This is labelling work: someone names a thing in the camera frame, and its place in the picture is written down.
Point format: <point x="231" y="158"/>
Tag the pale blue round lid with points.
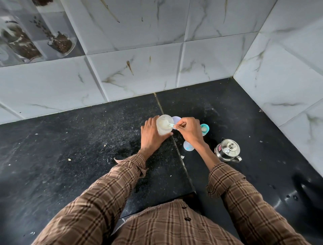
<point x="188" y="147"/>

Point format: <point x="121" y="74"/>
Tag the person's right hand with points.
<point x="191" y="133"/>

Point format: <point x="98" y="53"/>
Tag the person's right forearm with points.
<point x="242" y="199"/>

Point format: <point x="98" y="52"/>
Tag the clear plastic cup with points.
<point x="164" y="126"/>

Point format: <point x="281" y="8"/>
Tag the person's left forearm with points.
<point x="101" y="199"/>

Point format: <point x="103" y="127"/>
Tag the lavender round lid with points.
<point x="176" y="119"/>

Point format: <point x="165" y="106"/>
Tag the person's left middle finger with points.
<point x="152" y="123"/>

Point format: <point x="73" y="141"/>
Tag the person's left thumb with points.
<point x="166" y="137"/>

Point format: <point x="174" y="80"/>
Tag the person's right thumb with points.
<point x="182" y="124"/>

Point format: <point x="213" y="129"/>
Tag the person's left little finger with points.
<point x="142" y="129"/>

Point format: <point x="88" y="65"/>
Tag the person's left hand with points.
<point x="150" y="140"/>

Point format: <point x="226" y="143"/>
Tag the teal bottle cap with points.
<point x="205" y="129"/>

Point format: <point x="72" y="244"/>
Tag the brown plaid shirt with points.
<point x="171" y="227"/>

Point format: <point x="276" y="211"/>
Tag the small pale plastic spoon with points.
<point x="171" y="125"/>

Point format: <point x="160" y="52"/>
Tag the small steel kettle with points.
<point x="228" y="151"/>

